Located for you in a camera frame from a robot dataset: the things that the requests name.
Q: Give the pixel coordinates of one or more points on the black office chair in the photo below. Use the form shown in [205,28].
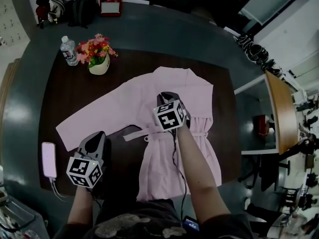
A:
[254,170]

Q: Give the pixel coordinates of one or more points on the red metal cabinet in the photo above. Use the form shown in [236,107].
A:
[111,2]

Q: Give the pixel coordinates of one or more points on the small red bin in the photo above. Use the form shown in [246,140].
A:
[261,126]

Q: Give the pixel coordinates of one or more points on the white power bank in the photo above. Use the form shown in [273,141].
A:
[49,159]

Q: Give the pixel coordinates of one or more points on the red bag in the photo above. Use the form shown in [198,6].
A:
[42,15]

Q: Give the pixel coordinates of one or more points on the clear water bottle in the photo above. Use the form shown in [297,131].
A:
[69,51]

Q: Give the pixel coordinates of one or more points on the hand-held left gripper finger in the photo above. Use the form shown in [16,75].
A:
[101,146]
[87,146]

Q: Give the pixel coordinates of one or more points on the person's left forearm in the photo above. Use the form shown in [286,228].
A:
[81,203]

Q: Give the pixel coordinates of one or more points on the light wooden table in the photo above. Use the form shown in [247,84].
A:
[284,113]

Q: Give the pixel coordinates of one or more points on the person's right forearm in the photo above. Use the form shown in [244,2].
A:
[199,173]

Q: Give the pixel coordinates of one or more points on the person's black printed shirt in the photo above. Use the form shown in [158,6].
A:
[139,223]

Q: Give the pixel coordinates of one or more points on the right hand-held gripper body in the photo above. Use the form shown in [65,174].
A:
[169,116]

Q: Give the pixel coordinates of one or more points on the white pot of flowers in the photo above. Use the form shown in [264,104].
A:
[98,58]

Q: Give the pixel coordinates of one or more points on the black phone with blue screen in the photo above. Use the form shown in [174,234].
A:
[191,223]

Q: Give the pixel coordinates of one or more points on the white striped bag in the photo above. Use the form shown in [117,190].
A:
[56,9]

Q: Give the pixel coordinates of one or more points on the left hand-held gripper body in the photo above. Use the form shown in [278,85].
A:
[82,170]

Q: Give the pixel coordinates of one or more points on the white locker cabinet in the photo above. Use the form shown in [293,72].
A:
[12,16]

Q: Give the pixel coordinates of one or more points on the glass top cart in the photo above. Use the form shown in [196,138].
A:
[20,215]

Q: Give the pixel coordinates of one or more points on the black backpack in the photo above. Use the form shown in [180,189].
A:
[81,11]

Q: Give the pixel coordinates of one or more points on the black white patterned bag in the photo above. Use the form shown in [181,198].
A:
[258,53]
[245,43]

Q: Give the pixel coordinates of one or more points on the pink robe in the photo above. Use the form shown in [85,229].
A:
[139,103]

